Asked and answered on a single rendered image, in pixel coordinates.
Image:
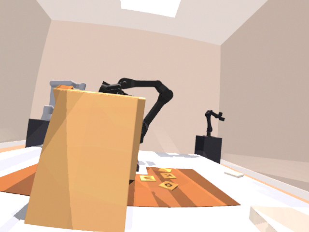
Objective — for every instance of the yellow letter tile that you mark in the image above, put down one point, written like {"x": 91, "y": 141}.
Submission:
{"x": 147, "y": 178}

